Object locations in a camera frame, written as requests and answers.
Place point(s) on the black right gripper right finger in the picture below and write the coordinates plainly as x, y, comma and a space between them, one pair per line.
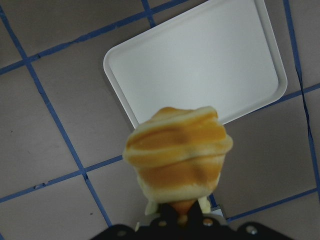
194, 214

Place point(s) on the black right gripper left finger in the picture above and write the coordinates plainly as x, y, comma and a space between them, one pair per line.
169, 214

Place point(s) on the striped bread roll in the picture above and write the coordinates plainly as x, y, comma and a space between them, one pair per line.
178, 156

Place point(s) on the white rectangular tray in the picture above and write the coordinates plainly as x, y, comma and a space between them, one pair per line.
221, 53

